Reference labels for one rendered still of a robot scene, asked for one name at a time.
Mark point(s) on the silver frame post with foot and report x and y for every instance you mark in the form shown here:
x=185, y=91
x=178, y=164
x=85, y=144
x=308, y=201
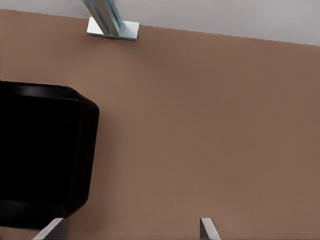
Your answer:
x=113, y=25

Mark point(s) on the black rounded tray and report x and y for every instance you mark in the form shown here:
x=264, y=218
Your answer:
x=42, y=155

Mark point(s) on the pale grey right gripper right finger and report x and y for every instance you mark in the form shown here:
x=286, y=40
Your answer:
x=209, y=230

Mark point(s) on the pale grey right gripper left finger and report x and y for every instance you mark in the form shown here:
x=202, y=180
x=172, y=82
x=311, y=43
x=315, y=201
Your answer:
x=51, y=230

